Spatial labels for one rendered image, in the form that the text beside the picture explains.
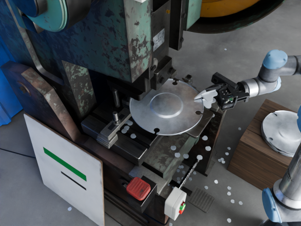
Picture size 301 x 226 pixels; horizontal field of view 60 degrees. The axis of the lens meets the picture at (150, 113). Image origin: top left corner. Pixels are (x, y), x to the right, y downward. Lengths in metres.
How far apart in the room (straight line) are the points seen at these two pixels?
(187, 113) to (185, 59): 1.50
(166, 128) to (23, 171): 1.22
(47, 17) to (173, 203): 0.72
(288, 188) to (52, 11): 0.84
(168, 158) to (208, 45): 1.79
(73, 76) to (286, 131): 1.14
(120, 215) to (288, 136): 1.02
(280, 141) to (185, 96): 0.67
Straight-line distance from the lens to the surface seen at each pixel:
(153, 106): 1.03
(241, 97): 1.09
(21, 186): 1.91
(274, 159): 1.53
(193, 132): 0.97
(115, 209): 1.64
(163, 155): 1.06
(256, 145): 1.53
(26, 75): 1.11
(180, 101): 1.05
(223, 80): 1.13
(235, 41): 2.80
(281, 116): 1.67
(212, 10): 1.12
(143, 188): 0.88
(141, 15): 0.66
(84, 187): 1.42
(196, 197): 1.52
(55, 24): 0.59
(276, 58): 1.08
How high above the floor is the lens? 1.56
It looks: 51 degrees down
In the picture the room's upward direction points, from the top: 2 degrees counter-clockwise
